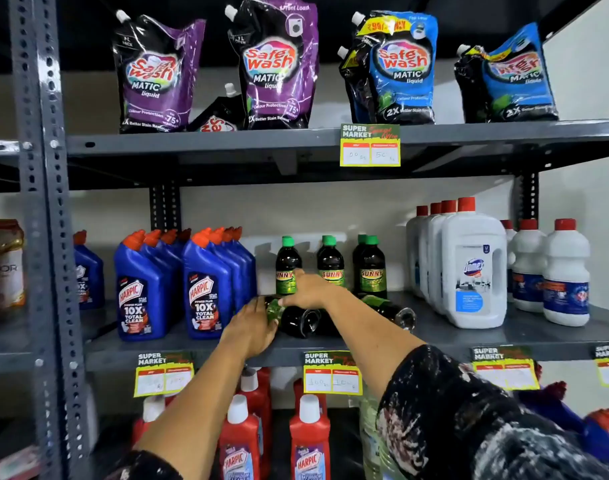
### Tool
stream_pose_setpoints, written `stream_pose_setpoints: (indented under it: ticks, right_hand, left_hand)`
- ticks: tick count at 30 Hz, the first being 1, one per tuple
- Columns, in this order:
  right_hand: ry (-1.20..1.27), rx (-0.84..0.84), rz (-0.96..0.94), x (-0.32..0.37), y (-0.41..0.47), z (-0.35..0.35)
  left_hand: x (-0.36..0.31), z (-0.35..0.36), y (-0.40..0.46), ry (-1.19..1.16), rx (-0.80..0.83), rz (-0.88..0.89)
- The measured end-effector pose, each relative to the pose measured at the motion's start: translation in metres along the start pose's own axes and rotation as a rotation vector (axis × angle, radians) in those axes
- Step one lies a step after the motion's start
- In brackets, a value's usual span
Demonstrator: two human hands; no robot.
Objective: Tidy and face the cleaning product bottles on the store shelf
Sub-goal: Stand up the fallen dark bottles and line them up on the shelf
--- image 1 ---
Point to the person's left hand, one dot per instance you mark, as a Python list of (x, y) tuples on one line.
[(249, 329)]

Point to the person's right hand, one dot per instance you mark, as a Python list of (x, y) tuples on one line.
[(312, 293)]

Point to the dark cleaner bottle green cap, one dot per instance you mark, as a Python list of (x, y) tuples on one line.
[(299, 322), (392, 309)]

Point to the row of dark green-capped bottles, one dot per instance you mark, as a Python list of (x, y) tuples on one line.
[(372, 274)]

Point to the row of blue cleaner bottles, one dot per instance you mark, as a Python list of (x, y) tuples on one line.
[(599, 434), (139, 294)]

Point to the row of red cleaner bottles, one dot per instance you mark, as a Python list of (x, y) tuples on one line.
[(309, 439)]

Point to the clear pale liquid bottle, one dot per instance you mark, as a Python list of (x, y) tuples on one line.
[(369, 434)]

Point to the grey metal shelf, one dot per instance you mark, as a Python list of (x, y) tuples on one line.
[(234, 139)]

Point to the small white bottle red cap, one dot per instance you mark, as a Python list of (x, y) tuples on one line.
[(507, 225), (566, 254), (528, 259)]

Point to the person's right forearm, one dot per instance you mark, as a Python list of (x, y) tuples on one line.
[(369, 339)]

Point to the person's left forearm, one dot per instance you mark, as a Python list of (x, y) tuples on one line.
[(194, 409)]

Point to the white plastic canister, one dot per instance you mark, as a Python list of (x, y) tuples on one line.
[(92, 419)]

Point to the black red detergent pouch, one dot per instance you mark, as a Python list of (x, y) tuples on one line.
[(219, 117)]

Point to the dark detergent refill pouch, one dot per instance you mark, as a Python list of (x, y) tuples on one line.
[(354, 84)]

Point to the blue detergent refill pouch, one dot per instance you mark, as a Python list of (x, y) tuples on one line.
[(404, 69), (519, 79)]

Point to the gold brown white pouch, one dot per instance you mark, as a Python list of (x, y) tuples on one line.
[(4, 274)]

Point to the grey perforated metal rack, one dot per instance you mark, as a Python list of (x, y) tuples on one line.
[(22, 194)]

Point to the pink packet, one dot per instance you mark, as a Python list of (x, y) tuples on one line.
[(14, 467)]

